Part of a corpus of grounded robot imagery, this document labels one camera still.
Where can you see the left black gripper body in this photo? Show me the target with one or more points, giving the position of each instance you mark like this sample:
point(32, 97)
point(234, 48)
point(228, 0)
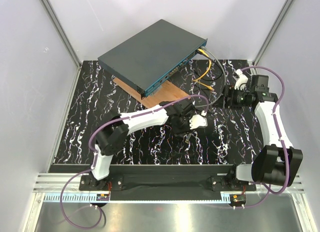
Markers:
point(182, 125)

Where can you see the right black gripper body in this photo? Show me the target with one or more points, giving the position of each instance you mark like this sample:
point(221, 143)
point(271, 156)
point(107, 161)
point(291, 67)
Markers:
point(238, 98)

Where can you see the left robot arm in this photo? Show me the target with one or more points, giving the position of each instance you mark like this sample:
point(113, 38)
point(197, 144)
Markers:
point(111, 137)

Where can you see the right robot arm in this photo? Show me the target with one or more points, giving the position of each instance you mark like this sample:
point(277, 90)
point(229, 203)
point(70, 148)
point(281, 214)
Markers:
point(278, 161)

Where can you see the wooden base board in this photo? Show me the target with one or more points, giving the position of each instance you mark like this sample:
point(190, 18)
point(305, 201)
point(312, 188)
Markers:
point(166, 92)

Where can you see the black marble pattern mat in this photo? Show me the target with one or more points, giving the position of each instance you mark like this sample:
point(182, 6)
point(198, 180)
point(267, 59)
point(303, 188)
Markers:
point(231, 137)

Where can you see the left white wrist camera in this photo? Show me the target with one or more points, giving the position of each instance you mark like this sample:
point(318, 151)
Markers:
point(198, 121)

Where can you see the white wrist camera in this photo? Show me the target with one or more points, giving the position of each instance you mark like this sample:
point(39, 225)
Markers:
point(198, 121)
point(240, 80)

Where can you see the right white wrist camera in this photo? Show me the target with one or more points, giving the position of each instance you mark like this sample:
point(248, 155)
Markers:
point(240, 80)

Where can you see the dark grey network switch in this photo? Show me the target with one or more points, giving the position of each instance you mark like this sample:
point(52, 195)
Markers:
point(150, 57)

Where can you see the right aluminium frame post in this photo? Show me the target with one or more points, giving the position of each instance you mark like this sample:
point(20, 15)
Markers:
point(273, 30)

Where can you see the aluminium frame post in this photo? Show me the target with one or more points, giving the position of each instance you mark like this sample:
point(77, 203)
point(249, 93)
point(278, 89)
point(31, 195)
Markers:
point(60, 31)
point(273, 30)

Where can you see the aluminium rail profile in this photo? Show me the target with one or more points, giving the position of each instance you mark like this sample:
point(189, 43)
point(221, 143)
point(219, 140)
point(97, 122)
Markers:
point(54, 182)

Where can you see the slotted cable duct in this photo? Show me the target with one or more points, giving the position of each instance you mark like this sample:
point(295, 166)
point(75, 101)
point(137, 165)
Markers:
point(117, 197)

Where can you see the left aluminium frame post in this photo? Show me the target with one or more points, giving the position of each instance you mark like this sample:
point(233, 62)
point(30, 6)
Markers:
point(60, 31)

